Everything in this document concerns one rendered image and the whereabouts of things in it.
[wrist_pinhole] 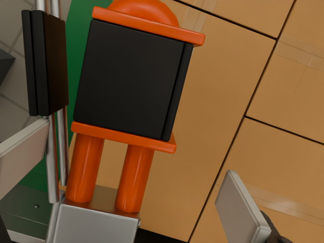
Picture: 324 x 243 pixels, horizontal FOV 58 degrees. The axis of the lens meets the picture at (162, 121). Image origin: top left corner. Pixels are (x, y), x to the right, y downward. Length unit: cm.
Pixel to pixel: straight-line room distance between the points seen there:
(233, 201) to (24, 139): 13
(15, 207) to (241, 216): 83
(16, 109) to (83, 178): 122
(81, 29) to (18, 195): 69
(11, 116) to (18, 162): 128
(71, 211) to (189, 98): 54
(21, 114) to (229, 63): 98
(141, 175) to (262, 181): 65
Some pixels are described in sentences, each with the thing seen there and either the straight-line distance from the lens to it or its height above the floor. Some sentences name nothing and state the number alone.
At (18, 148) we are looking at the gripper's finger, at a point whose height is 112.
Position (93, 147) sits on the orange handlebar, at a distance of 22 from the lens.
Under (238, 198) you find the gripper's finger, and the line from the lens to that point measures 19.
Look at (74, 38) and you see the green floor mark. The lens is 131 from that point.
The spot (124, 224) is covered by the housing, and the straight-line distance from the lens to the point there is 24.
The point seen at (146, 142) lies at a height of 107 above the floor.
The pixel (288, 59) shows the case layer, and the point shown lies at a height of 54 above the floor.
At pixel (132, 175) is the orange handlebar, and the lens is 23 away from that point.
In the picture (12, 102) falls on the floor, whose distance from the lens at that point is 144.
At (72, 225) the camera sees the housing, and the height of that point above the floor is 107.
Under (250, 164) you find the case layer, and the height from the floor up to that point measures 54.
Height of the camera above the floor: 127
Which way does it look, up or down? 75 degrees down
